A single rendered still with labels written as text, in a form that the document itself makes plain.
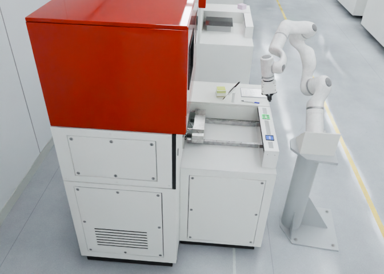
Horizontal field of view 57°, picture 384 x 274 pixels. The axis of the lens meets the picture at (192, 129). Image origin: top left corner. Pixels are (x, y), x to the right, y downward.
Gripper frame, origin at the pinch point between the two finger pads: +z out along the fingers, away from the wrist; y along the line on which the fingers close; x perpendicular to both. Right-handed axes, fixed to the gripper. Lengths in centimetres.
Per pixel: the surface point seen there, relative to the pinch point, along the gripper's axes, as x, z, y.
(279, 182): 37, 115, 6
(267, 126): -11.8, 15.4, -3.8
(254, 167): -41, 27, -16
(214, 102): 16.2, 6.7, -40.7
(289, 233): -25, 114, 7
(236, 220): -46, 70, -32
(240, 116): 15.0, 21.6, -21.7
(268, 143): -31.3, 15.2, -4.9
